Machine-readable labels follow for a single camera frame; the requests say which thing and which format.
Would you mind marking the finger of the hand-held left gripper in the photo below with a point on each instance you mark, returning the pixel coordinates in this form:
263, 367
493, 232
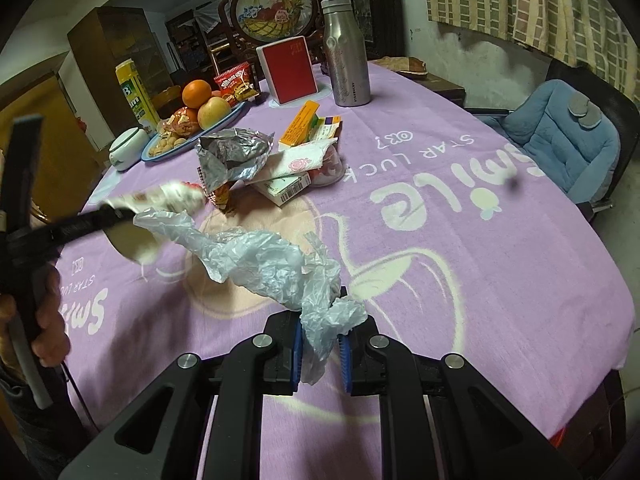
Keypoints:
85, 225

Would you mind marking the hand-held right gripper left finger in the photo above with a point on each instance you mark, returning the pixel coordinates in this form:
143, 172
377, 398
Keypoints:
295, 360

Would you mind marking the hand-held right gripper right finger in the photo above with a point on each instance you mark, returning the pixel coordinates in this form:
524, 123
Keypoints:
346, 362

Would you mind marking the clear plastic bag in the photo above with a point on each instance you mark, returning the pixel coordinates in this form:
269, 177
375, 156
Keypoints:
270, 265

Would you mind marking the silver foil bag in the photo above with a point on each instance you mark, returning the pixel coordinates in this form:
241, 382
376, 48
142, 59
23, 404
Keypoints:
230, 155

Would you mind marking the white carton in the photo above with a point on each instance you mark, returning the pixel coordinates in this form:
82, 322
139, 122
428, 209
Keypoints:
285, 187

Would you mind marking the person's left forearm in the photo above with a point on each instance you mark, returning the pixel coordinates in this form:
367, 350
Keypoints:
30, 410

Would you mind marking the person's left hand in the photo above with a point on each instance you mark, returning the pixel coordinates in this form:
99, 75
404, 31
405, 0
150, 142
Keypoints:
50, 320

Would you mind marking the brown wooden cupboard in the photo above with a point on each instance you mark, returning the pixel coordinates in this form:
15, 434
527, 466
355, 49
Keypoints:
65, 135

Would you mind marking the white lidded bowl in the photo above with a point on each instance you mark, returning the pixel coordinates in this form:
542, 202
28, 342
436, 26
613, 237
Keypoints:
127, 147

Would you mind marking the blue plate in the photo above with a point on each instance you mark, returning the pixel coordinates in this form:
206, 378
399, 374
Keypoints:
167, 155

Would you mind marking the pile of wrapped snacks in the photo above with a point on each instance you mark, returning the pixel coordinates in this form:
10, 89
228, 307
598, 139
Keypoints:
172, 132

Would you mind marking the yellow carton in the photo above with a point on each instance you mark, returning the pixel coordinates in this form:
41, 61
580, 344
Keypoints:
132, 95

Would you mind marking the brown snack wrapper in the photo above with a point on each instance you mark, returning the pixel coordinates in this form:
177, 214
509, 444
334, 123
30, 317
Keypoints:
222, 197

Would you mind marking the purple printed tablecloth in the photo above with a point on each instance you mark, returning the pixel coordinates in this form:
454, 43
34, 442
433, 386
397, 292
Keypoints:
475, 285

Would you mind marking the tall wooden cabinet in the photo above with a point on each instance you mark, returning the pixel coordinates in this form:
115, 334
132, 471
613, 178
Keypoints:
115, 45

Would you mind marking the apple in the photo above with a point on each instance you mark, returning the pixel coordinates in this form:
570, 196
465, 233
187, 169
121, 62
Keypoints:
214, 112

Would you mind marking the orange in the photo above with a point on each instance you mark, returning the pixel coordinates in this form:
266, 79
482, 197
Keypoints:
196, 94

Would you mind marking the clear cup with red contents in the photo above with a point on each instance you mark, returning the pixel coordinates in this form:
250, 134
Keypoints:
327, 172

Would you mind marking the white flowered tissue pack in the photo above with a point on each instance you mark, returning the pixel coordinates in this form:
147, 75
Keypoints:
300, 160

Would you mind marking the red snack packet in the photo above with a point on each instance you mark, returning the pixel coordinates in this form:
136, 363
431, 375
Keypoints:
237, 85

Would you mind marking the white box coloured label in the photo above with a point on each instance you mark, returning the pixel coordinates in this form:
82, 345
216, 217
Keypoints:
327, 127

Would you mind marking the orange box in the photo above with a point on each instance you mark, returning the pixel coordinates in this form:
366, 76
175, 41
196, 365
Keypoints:
300, 122

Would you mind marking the red box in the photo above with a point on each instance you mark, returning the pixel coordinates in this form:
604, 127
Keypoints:
290, 70

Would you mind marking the round embroidered table screen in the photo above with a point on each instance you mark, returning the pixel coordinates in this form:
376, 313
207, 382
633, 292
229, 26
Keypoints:
272, 10

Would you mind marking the dark wooden side table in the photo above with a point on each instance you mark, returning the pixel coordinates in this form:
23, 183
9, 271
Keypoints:
447, 90

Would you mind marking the steel bottle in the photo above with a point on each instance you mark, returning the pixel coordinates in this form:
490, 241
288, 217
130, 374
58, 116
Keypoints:
347, 60

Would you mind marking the brown cloth pouch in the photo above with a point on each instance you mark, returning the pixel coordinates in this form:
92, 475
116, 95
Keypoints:
400, 64

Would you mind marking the blue seat cushion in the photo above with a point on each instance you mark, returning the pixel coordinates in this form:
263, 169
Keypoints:
560, 130

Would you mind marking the dark framed painting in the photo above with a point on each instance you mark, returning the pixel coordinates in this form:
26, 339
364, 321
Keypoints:
370, 5

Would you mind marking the black office chair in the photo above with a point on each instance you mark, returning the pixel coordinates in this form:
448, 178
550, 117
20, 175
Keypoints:
622, 110

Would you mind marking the checked curtain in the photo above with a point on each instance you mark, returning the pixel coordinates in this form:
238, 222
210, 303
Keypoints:
550, 10

